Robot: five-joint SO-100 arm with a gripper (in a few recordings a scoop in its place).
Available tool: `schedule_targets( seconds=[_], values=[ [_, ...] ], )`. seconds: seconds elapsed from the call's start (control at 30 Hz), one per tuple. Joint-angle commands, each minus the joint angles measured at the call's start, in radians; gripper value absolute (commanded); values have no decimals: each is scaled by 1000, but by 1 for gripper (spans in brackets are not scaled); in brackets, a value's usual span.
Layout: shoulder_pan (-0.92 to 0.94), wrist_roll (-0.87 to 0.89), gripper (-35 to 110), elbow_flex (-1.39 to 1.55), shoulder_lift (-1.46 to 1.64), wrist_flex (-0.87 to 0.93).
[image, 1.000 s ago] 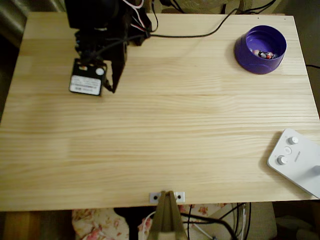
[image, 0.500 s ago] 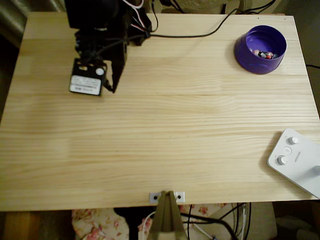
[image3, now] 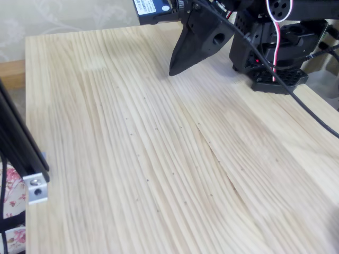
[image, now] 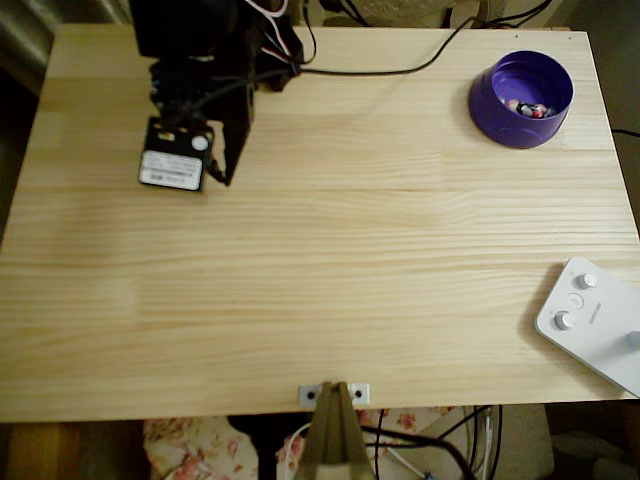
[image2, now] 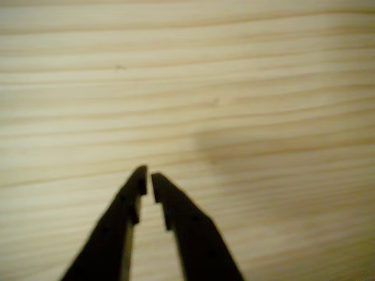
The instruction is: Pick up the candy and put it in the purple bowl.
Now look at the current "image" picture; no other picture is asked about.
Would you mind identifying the black camera cable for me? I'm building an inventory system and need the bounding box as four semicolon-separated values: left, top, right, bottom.
294;14;476;76

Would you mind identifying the candy blue red white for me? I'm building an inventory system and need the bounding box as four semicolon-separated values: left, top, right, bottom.
503;98;557;120

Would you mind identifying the black camera box with label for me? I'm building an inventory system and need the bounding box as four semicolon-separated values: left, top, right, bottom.
137;117;215;194

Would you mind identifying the floral fabric cushion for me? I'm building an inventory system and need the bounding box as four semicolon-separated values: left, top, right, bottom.
142;405;501;480

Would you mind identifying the white red servo wire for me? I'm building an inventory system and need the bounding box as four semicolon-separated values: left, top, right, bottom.
244;0;294;64

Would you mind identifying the silver angle bracket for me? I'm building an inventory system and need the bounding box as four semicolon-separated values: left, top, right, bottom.
298;383;371;404

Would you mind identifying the purple plastic bowl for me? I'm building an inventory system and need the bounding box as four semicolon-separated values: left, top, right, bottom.
468;49;575;150

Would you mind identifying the aluminium extrusion post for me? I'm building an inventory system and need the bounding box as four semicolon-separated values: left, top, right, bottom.
298;380;382;480

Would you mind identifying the white lamp base with knobs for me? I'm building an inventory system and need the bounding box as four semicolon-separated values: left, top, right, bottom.
533;256;640;401

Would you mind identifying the thick black cable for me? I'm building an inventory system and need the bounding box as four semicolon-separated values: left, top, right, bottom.
359;423;479;480

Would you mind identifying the black power cable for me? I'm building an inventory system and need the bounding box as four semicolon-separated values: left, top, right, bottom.
301;0;320;69

